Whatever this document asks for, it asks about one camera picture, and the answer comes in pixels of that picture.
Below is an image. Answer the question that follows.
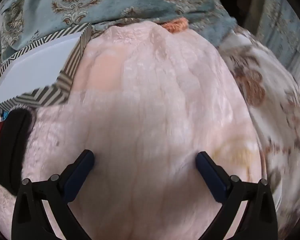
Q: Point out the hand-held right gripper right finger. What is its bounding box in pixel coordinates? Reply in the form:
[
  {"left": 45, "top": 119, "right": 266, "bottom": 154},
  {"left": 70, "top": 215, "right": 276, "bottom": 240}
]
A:
[{"left": 195, "top": 151, "right": 278, "bottom": 240}]

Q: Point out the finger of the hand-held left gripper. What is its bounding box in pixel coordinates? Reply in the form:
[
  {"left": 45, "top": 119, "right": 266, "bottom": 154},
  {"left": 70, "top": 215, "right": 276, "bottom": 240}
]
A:
[{"left": 0, "top": 110, "right": 34, "bottom": 196}]

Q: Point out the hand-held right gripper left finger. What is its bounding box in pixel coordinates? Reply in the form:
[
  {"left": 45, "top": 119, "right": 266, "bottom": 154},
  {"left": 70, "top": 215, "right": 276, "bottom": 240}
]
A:
[{"left": 11, "top": 149, "right": 95, "bottom": 240}]

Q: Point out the pink fluffy blanket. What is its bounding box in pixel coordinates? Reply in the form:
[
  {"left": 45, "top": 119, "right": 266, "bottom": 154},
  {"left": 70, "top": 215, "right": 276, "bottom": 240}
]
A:
[{"left": 0, "top": 21, "right": 265, "bottom": 240}]

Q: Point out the striped white box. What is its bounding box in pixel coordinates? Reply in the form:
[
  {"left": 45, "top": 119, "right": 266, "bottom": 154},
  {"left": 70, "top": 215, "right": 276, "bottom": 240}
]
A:
[{"left": 0, "top": 22, "right": 92, "bottom": 113}]

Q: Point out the floral beige blanket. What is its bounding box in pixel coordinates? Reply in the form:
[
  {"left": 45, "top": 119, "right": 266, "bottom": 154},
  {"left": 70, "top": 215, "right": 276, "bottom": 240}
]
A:
[{"left": 219, "top": 26, "right": 300, "bottom": 230}]

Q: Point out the orange knitted cloth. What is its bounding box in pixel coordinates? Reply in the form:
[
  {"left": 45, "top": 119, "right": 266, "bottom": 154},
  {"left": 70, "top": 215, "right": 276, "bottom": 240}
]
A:
[{"left": 162, "top": 17, "right": 188, "bottom": 33}]

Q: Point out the teal patterned cloth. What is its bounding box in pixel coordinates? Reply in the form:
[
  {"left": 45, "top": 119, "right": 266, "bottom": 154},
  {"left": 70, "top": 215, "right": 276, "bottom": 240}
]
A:
[{"left": 0, "top": 0, "right": 238, "bottom": 67}]

